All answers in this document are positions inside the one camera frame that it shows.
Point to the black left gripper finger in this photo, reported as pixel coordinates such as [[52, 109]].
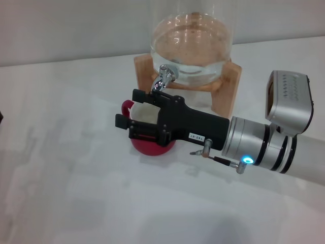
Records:
[[1, 115]]

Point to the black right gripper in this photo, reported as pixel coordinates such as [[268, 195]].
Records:
[[193, 124]]

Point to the red ceramic cup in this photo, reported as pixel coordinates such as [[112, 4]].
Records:
[[152, 150]]

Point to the chrome faucet tap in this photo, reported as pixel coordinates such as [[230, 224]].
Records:
[[165, 73]]

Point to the wooden dispenser stand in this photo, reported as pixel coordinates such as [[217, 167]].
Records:
[[143, 78]]

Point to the glass water dispenser jar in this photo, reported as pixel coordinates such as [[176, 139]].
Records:
[[193, 38]]

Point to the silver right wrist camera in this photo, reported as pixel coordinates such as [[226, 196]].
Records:
[[289, 101]]

